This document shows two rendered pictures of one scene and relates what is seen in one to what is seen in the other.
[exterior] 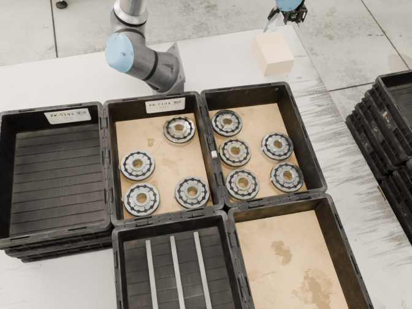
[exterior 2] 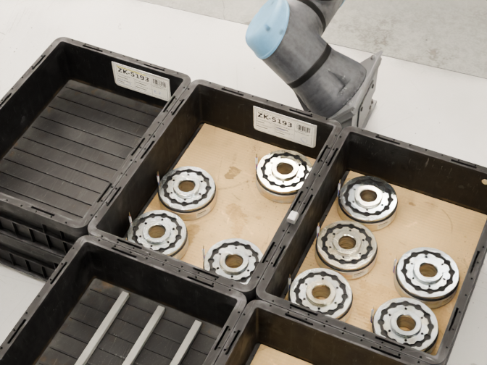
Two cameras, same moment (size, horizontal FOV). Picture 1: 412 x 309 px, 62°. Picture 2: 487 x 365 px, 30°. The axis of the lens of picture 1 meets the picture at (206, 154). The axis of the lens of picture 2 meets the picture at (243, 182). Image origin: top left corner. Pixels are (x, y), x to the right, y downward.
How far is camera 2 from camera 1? 0.71 m
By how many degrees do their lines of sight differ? 28
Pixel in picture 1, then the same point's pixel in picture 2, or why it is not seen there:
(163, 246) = (141, 314)
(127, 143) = (199, 158)
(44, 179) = (59, 150)
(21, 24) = not seen: outside the picture
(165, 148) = (248, 191)
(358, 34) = not seen: outside the picture
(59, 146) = (109, 119)
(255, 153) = (385, 270)
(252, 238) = not seen: outside the picture
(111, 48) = (260, 16)
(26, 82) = (140, 31)
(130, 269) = (77, 316)
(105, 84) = (245, 79)
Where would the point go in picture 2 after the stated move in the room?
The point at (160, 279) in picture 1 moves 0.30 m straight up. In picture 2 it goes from (104, 353) to (74, 239)
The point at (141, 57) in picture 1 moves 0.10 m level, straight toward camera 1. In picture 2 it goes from (295, 45) to (273, 77)
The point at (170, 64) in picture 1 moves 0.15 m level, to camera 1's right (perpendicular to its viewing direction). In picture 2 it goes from (343, 77) to (404, 114)
